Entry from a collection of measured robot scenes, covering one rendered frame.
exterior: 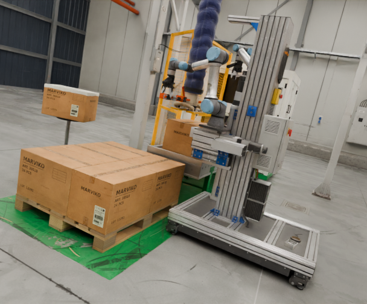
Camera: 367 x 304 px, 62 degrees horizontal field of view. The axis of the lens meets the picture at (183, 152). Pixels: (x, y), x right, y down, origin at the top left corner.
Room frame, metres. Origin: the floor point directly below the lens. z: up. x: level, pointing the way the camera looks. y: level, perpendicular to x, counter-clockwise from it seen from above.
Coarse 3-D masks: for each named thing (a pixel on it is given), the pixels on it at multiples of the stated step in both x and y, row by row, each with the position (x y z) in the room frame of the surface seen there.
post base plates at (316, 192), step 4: (156, 140) 6.61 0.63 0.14; (148, 144) 6.58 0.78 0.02; (160, 144) 6.65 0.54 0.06; (316, 188) 5.31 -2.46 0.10; (320, 188) 5.29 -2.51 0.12; (312, 192) 5.28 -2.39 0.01; (316, 192) 5.25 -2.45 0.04; (328, 192) 5.22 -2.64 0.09; (320, 196) 5.12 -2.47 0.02; (324, 196) 5.10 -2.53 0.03; (328, 196) 5.08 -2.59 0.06
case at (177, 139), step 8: (168, 120) 3.46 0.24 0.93; (176, 120) 3.50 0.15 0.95; (184, 120) 3.70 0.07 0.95; (192, 120) 3.94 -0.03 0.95; (168, 128) 3.45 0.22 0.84; (176, 128) 3.41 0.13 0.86; (184, 128) 3.37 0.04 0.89; (168, 136) 3.44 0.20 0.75; (176, 136) 3.40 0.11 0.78; (184, 136) 3.37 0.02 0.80; (168, 144) 3.43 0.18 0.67; (176, 144) 3.40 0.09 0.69; (184, 144) 3.36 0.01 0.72; (176, 152) 3.39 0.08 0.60; (184, 152) 3.35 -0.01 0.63
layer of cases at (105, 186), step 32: (32, 160) 2.42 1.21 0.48; (64, 160) 2.39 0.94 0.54; (96, 160) 2.58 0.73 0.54; (128, 160) 2.81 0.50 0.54; (160, 160) 3.08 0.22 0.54; (32, 192) 2.40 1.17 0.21; (64, 192) 2.25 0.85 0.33; (96, 192) 2.13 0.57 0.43; (128, 192) 2.26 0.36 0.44; (160, 192) 2.74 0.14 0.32; (96, 224) 2.11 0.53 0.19
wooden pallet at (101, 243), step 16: (16, 208) 2.46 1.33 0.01; (32, 208) 2.53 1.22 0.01; (48, 208) 2.32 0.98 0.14; (160, 208) 2.80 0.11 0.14; (64, 224) 2.26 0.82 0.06; (80, 224) 2.17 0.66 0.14; (128, 224) 2.33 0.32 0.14; (144, 224) 2.57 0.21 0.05; (96, 240) 2.10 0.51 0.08; (112, 240) 2.16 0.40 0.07
